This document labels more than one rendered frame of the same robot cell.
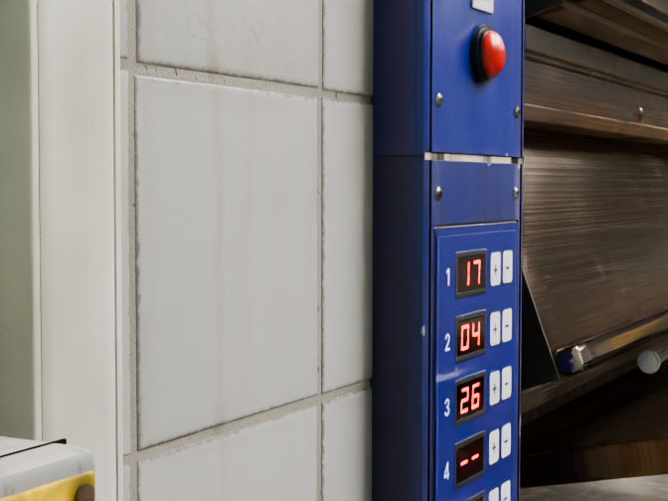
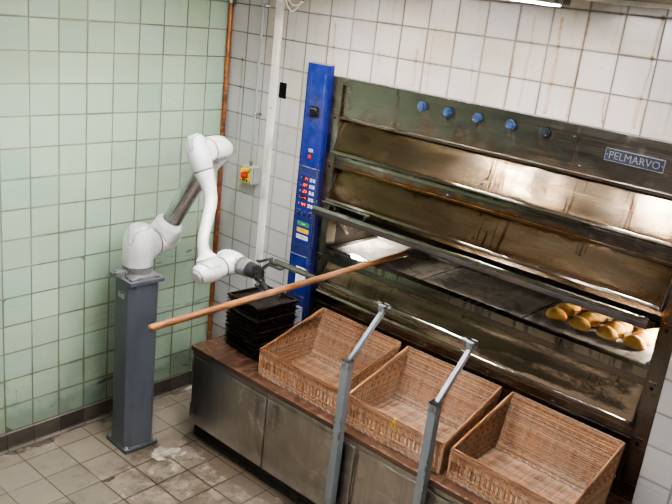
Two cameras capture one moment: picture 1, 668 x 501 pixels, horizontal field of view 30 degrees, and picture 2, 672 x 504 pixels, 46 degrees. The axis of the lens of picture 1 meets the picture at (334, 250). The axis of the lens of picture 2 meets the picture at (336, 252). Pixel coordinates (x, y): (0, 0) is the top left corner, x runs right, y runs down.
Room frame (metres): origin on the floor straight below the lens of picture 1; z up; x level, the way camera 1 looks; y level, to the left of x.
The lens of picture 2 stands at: (1.76, -4.13, 2.49)
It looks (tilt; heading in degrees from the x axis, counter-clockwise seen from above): 18 degrees down; 102
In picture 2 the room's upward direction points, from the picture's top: 7 degrees clockwise
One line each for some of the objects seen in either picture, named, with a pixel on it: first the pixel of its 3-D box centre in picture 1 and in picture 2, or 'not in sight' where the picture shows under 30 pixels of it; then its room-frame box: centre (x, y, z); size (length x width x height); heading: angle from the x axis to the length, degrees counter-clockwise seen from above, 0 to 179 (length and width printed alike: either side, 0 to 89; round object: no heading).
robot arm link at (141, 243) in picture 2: not in sight; (139, 243); (-0.01, -0.57, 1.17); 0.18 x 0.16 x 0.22; 81
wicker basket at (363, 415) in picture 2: not in sight; (422, 404); (1.57, -0.79, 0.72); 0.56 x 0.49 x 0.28; 153
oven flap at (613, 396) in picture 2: not in sight; (458, 330); (1.67, -0.54, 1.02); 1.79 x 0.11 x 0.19; 152
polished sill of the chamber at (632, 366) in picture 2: not in sight; (465, 302); (1.68, -0.52, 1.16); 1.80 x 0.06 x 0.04; 152
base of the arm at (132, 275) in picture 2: not in sight; (134, 270); (-0.02, -0.60, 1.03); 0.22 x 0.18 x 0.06; 59
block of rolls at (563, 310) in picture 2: not in sight; (617, 314); (2.39, -0.42, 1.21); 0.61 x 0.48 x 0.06; 62
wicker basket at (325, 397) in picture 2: not in sight; (329, 358); (1.05, -0.51, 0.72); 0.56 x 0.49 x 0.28; 152
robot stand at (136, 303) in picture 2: not in sight; (134, 360); (-0.01, -0.58, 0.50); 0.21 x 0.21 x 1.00; 59
